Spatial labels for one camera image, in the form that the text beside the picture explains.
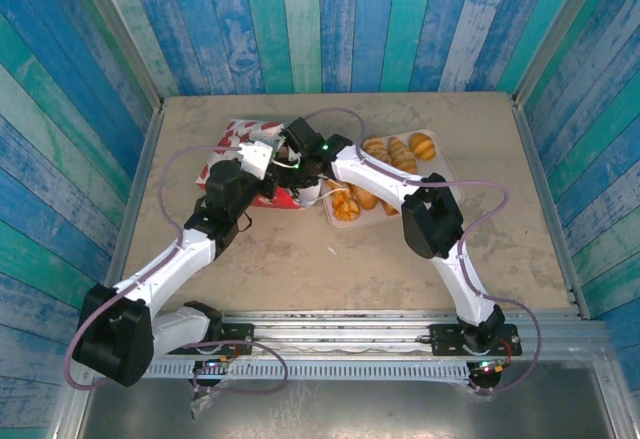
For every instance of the long fake baguette loaf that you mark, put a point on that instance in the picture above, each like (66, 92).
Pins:
(365, 199)

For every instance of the red and white paper bag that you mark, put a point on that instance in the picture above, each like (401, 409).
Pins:
(235, 131)

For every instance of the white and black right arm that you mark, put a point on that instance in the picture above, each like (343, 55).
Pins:
(380, 174)

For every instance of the pale ridged fake roll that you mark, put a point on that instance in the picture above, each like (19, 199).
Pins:
(376, 148)

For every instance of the orange braided fake bread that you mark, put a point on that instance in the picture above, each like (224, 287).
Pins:
(346, 206)

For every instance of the brown ridged fake roll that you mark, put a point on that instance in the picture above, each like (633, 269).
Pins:
(402, 156)

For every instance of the square fake toast cube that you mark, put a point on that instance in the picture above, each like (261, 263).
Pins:
(389, 208)

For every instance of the round striped fake bun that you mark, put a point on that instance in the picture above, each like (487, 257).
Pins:
(422, 146)

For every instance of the white plastic tray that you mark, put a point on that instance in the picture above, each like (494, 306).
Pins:
(367, 217)

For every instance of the small circuit board with leds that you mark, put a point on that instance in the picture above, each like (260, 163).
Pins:
(487, 368)
(220, 361)

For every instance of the grey metal base sheet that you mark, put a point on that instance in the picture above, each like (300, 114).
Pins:
(375, 409)

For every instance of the aluminium front mounting rail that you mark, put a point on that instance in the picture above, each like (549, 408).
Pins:
(340, 331)

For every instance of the aluminium corner post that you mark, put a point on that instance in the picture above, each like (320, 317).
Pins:
(120, 34)
(555, 34)

